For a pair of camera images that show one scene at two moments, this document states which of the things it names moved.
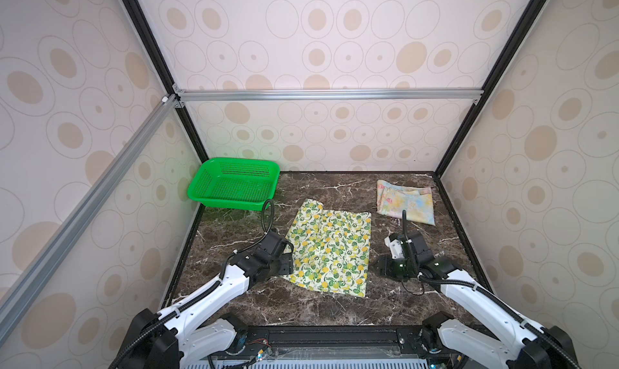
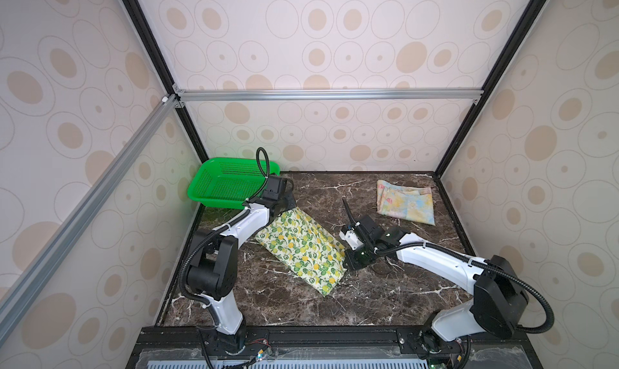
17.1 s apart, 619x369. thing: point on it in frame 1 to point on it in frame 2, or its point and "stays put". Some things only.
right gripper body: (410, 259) to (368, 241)
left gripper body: (283, 265) to (287, 201)
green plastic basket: (234, 183) stays put
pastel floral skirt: (392, 199) stays put
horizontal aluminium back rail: (255, 95) stays put
